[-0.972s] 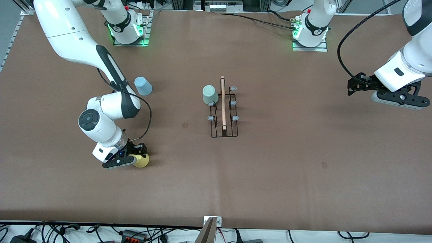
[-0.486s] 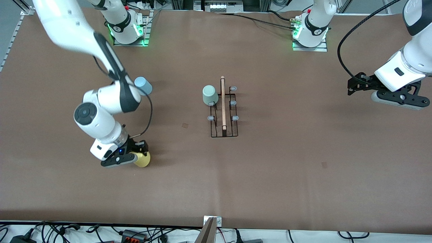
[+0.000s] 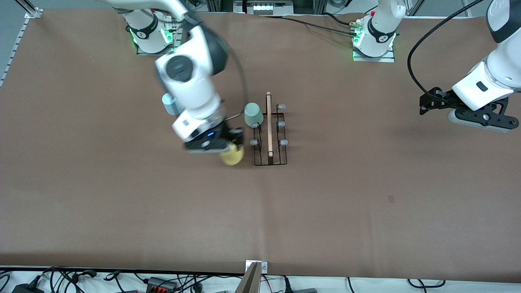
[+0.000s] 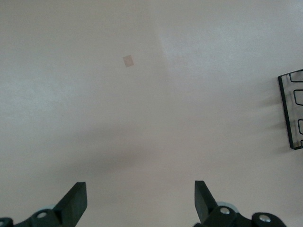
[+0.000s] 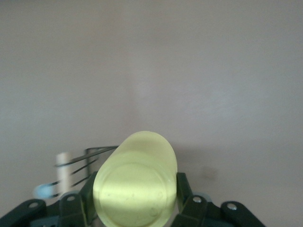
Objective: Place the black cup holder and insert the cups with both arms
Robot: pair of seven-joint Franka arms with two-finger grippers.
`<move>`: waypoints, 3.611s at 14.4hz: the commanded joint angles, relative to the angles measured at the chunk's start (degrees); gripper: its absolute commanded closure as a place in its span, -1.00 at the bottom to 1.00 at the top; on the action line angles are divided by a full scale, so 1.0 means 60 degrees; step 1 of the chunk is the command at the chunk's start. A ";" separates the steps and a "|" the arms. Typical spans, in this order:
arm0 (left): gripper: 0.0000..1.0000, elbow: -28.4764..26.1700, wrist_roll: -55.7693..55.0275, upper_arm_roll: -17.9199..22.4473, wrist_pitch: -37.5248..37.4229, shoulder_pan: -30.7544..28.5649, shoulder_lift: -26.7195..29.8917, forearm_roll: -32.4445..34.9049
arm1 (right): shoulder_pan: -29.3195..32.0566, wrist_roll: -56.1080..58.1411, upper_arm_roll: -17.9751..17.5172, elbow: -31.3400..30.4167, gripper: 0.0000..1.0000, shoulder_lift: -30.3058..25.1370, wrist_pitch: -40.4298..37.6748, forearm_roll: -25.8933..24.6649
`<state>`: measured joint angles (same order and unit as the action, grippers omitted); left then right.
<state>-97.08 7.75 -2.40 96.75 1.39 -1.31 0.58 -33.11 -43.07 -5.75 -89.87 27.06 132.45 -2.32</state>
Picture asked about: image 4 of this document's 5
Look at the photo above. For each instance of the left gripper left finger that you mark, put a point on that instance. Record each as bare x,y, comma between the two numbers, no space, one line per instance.
66,212

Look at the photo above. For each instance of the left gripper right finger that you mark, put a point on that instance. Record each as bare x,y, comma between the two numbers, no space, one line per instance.
208,212

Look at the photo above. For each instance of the small brown tape square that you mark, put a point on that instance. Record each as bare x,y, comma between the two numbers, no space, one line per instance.
128,61

